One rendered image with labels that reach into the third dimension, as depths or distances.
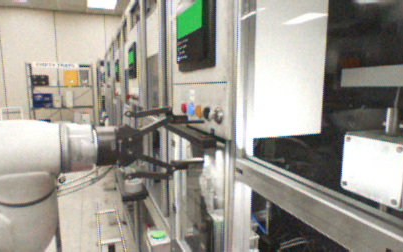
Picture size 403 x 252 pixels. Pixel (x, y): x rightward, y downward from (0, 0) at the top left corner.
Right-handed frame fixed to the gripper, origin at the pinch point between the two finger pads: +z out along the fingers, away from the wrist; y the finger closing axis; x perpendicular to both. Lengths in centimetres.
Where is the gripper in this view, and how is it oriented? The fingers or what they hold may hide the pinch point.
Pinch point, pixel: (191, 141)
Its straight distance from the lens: 63.0
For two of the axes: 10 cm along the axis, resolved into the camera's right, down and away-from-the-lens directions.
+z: 8.9, -0.3, 4.6
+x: -4.6, -0.4, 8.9
